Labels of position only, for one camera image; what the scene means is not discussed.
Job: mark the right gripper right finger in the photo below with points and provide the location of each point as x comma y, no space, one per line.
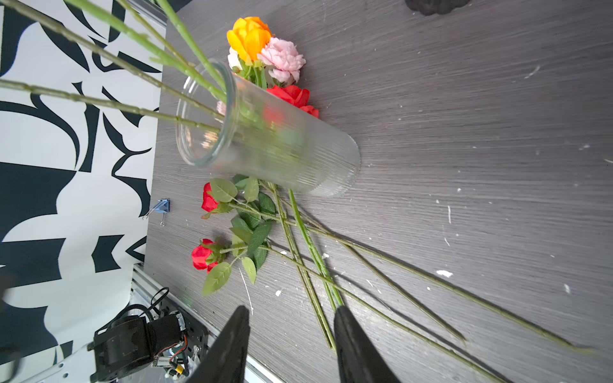
358,359

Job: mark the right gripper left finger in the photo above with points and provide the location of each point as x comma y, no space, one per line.
226,360

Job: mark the clear glass vase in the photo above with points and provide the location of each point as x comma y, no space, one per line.
262,136

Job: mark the blue binder clip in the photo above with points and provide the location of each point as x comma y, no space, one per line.
161,207

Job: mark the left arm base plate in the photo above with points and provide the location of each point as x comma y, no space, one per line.
158,334

